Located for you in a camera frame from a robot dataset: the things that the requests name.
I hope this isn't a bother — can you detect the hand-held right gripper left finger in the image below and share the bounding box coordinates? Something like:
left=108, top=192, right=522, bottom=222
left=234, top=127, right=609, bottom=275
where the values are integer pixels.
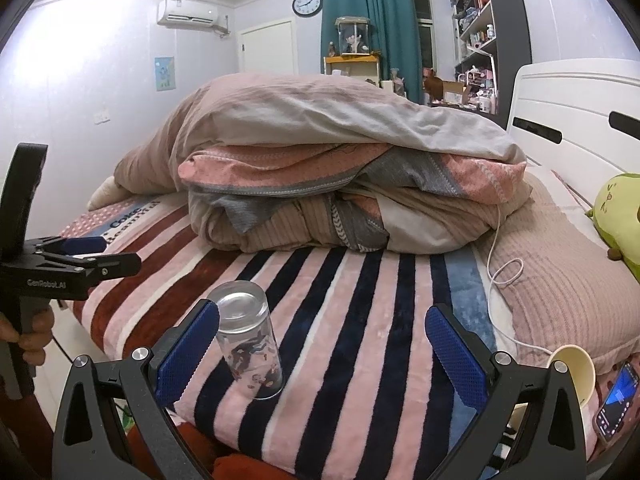
left=52, top=298, right=221, bottom=480

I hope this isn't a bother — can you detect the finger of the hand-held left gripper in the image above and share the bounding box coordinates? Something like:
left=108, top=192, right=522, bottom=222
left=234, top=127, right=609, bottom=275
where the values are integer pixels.
left=35, top=236, right=108, bottom=257
left=47, top=252, right=142, bottom=281

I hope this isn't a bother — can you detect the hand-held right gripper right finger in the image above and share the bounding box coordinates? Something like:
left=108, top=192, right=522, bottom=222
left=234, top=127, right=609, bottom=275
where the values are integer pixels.
left=424, top=303, right=587, bottom=480

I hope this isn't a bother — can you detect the clear printed glass cup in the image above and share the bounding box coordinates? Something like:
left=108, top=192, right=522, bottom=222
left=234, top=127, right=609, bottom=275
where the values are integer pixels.
left=207, top=281, right=284, bottom=401

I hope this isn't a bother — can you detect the cream paper cup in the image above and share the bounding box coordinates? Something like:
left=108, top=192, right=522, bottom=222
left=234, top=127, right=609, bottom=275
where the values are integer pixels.
left=546, top=344, right=597, bottom=407

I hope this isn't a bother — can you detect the person's left hand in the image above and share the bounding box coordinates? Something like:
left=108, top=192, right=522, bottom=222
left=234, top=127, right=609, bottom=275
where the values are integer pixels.
left=0, top=306, right=55, bottom=357

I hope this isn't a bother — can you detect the pink ribbed pillow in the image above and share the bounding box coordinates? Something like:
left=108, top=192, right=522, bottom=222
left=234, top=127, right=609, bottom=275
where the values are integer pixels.
left=475, top=167, right=640, bottom=376

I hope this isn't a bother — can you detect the striped fleece blanket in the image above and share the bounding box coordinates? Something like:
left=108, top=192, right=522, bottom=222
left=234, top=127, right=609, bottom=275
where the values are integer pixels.
left=59, top=193, right=516, bottom=466

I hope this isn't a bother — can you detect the smartphone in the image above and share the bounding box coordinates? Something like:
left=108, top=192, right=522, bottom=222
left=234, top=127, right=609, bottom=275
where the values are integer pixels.
left=594, top=360, right=640, bottom=443

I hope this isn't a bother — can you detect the pink grey patterned quilt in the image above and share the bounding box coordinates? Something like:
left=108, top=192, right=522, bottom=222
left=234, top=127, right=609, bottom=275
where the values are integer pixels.
left=178, top=143, right=534, bottom=254

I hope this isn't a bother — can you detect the green avocado plush toy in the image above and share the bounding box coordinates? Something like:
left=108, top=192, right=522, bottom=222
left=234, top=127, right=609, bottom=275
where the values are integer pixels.
left=586, top=173, right=640, bottom=281

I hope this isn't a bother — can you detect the beige folded duvet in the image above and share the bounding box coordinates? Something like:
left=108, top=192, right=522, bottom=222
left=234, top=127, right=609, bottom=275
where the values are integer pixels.
left=88, top=73, right=527, bottom=211

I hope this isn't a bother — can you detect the white air conditioner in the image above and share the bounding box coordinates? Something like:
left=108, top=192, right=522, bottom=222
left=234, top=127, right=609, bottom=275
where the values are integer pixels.
left=156, top=0, right=231, bottom=37

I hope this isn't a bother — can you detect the white door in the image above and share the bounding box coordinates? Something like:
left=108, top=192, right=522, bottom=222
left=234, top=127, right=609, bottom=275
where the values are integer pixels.
left=239, top=18, right=296, bottom=75

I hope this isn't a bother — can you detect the brown plush toy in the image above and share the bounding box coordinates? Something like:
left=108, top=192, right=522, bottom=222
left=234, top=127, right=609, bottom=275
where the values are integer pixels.
left=422, top=67, right=446, bottom=107

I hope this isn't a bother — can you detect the white bed headboard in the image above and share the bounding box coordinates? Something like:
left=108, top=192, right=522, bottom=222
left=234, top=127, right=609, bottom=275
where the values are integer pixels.
left=506, top=59, right=640, bottom=211

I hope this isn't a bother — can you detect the white yellow small shelf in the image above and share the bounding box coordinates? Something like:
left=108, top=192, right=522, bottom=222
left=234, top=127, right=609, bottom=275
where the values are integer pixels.
left=323, top=54, right=382, bottom=86

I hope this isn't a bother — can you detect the tall cluttered bookshelf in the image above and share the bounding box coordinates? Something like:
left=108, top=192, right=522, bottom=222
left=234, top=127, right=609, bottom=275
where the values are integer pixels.
left=446, top=0, right=532, bottom=117

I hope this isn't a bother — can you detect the glass display case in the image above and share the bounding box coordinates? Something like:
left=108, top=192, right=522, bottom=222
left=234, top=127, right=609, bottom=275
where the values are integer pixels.
left=334, top=16, right=375, bottom=56

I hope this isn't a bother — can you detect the teal curtain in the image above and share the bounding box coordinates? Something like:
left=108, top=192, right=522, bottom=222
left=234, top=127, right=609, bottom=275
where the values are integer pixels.
left=320, top=0, right=424, bottom=106

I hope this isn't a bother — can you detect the white charging cable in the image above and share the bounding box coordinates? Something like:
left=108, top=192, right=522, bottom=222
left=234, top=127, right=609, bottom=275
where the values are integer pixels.
left=486, top=203, right=553, bottom=356

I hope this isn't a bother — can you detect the wall poster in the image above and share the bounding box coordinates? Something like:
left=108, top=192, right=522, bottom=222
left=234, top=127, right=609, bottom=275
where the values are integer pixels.
left=154, top=56, right=175, bottom=92

